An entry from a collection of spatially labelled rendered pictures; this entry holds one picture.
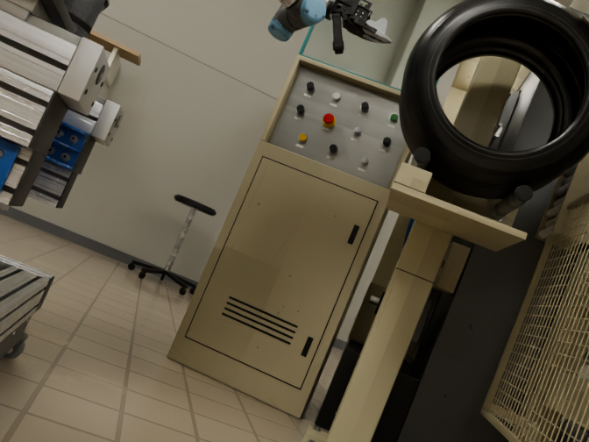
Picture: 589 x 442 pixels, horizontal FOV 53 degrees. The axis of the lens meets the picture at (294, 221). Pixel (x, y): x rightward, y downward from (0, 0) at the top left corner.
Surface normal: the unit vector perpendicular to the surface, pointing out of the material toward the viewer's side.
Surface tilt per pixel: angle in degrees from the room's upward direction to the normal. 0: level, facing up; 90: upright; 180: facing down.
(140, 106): 90
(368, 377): 90
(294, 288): 90
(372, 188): 90
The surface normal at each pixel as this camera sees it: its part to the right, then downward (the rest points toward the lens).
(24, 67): 0.23, 0.01
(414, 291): -0.12, -0.14
